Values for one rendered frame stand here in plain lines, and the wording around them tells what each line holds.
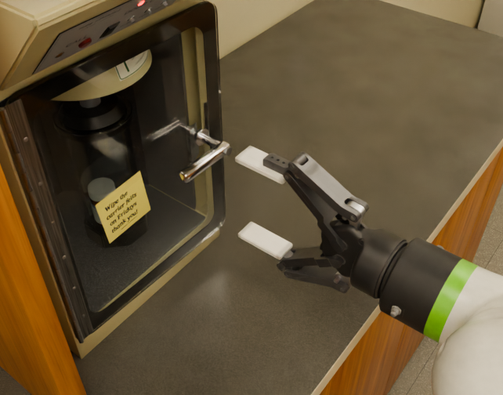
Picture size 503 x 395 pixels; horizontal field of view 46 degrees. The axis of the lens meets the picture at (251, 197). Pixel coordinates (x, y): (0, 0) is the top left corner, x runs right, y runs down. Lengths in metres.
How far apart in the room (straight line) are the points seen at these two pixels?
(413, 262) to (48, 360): 0.41
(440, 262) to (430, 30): 1.19
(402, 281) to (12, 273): 0.39
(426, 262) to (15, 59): 0.44
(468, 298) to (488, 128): 0.81
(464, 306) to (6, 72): 0.48
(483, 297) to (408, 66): 1.02
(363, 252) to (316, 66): 0.93
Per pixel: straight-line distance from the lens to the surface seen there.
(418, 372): 2.06
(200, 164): 0.79
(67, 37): 0.55
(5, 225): 0.57
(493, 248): 2.49
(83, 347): 0.92
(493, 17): 3.76
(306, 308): 0.96
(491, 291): 0.63
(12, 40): 0.52
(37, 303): 0.65
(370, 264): 0.65
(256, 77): 1.48
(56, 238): 0.74
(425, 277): 0.63
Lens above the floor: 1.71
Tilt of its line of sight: 43 degrees down
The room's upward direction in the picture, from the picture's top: straight up
